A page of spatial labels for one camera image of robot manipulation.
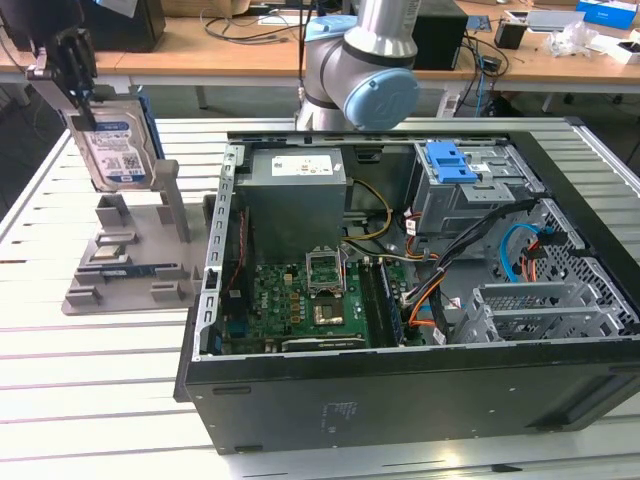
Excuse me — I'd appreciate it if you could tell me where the blue data wire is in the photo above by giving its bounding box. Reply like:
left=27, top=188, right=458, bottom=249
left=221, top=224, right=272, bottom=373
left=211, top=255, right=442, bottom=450
left=501, top=221, right=541, bottom=287

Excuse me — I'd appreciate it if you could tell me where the blue RAM stick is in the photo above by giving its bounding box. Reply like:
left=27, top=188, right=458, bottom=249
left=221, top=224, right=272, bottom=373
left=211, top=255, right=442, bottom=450
left=99, top=267, right=154, bottom=279

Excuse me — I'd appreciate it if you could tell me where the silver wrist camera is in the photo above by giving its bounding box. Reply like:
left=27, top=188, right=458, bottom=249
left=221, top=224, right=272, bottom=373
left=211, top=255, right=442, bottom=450
left=25, top=47, right=69, bottom=82

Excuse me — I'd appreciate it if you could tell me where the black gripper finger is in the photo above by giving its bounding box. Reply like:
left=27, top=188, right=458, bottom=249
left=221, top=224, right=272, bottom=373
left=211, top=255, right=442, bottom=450
left=73, top=92, right=100, bottom=133

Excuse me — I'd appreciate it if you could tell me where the black computer tower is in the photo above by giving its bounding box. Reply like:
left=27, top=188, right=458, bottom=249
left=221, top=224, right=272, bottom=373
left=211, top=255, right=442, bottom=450
left=0, top=0, right=167, bottom=54

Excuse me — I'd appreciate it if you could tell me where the grey parts rack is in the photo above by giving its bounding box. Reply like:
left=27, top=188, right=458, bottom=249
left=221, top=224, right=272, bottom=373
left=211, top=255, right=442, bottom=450
left=60, top=158, right=214, bottom=317

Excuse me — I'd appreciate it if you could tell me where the grey flat box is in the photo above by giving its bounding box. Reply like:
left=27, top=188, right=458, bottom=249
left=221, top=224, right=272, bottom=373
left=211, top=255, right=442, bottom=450
left=524, top=8, right=587, bottom=34

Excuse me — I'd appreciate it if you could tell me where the black graphics card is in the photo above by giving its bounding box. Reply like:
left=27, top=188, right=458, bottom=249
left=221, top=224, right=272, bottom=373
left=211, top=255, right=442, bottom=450
left=279, top=335, right=370, bottom=354

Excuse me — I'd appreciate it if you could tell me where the hard disk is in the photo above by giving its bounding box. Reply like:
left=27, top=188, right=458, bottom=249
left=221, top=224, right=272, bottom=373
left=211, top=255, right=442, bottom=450
left=63, top=93, right=164, bottom=194

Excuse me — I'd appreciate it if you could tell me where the black PC case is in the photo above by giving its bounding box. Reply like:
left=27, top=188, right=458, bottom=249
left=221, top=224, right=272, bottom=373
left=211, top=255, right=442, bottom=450
left=172, top=115, right=640, bottom=456

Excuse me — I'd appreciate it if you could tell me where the metal socket cover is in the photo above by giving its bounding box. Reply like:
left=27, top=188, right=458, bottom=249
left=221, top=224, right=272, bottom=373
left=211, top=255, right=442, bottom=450
left=305, top=247, right=347, bottom=297

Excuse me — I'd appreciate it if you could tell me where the small black box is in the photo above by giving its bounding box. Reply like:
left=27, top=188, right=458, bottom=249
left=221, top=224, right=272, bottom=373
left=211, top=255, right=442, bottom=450
left=412, top=12, right=470, bottom=72

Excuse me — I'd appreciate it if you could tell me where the grey power supply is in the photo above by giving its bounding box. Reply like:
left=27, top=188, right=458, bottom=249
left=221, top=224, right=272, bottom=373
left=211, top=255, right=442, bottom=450
left=234, top=147, right=349, bottom=246

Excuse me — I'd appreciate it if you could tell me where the black square cup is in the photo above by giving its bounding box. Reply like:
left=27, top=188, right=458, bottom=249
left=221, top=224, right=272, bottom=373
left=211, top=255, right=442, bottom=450
left=493, top=20, right=529, bottom=50

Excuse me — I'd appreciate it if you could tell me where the green motherboard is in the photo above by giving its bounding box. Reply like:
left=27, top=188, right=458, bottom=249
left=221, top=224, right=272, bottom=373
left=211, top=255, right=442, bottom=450
left=222, top=257, right=426, bottom=351

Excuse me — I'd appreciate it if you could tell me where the black wire bundle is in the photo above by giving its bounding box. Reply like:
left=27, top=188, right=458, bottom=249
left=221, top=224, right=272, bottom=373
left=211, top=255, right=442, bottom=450
left=399, top=197, right=546, bottom=309

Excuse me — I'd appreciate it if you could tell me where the wooden desk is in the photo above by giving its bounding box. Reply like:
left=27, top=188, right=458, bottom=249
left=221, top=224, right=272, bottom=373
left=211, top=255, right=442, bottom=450
left=0, top=14, right=311, bottom=119
left=417, top=0, right=640, bottom=119

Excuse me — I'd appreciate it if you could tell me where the installed RAM stick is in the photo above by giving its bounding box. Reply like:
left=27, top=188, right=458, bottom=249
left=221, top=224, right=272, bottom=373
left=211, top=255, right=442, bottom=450
left=377, top=259, right=406, bottom=347

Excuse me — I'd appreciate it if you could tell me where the silver disk bay cage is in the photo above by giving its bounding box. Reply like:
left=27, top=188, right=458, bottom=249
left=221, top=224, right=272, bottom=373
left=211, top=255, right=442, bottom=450
left=452, top=281, right=626, bottom=346

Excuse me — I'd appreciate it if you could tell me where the red black twisted wire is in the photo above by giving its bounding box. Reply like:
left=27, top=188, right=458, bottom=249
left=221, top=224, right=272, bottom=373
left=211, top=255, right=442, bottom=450
left=238, top=207, right=251, bottom=276

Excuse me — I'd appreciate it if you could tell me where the black case fan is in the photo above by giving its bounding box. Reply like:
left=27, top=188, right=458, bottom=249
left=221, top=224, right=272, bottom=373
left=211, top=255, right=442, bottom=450
left=219, top=202, right=256, bottom=321

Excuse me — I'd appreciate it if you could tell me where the CPU socket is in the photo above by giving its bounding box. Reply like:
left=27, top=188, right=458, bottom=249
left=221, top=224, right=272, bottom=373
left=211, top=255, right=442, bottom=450
left=312, top=298, right=347, bottom=329

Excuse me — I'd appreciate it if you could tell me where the black RAM slot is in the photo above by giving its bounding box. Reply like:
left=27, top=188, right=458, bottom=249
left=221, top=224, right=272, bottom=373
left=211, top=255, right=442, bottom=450
left=358, top=258, right=384, bottom=349

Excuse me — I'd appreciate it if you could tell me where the crumpled clear plastic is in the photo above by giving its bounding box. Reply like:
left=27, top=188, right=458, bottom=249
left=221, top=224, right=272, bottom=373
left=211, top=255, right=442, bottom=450
left=542, top=23, right=609, bottom=57

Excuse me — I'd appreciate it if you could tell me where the blue plastic drive latch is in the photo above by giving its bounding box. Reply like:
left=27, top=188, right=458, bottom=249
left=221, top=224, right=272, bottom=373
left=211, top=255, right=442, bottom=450
left=426, top=141, right=476, bottom=186

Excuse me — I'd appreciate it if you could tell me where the silver optical drive cage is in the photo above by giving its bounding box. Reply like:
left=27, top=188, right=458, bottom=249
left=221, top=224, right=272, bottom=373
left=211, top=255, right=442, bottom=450
left=407, top=141, right=546, bottom=239

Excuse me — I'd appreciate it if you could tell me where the orange wire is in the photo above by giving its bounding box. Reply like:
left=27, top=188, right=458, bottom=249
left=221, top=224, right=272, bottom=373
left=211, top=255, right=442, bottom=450
left=519, top=240, right=541, bottom=290
left=407, top=292, right=454, bottom=330

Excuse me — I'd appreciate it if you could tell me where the yellow wire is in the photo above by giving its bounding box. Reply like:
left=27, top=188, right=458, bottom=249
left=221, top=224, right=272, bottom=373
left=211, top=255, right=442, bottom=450
left=344, top=178, right=394, bottom=244

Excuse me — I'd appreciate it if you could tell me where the blue cardboard box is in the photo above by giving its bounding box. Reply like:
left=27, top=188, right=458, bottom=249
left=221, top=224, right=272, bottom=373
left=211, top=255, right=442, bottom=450
left=574, top=0, right=640, bottom=27

